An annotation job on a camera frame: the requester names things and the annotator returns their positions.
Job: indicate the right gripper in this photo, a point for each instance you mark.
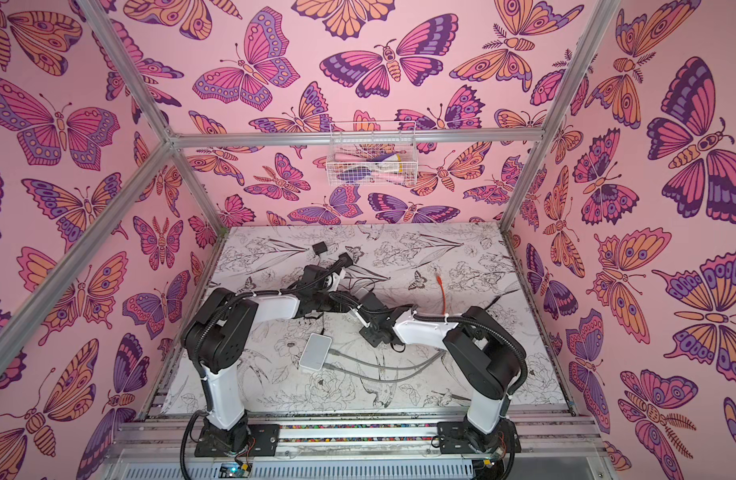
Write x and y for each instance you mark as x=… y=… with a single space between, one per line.
x=368 y=330

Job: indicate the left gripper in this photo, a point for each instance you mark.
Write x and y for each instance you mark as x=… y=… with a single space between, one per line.
x=343 y=299

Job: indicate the white network switch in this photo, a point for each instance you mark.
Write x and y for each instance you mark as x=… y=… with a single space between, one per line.
x=315 y=353

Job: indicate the black adapter cable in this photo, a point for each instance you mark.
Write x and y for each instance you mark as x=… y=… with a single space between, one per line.
x=359 y=281

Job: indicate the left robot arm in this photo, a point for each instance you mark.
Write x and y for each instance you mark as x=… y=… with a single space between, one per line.
x=216 y=338

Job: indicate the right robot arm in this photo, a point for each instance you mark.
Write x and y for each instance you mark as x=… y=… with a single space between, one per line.
x=491 y=360

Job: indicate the black power adapter near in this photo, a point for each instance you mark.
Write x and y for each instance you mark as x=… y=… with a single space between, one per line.
x=344 y=261

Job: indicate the black power adapter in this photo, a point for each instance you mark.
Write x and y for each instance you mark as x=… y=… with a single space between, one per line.
x=320 y=248
x=344 y=261

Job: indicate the black power adapter far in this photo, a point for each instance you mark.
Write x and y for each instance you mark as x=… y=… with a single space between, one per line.
x=320 y=248

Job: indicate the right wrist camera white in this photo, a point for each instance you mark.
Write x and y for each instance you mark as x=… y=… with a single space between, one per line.
x=355 y=313

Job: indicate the white wire basket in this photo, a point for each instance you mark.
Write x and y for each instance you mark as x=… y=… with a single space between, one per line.
x=373 y=152

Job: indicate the front aluminium rail base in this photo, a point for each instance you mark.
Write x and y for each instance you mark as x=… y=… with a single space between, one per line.
x=543 y=444

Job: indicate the aluminium frame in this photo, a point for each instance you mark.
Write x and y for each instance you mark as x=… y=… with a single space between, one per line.
x=25 y=321

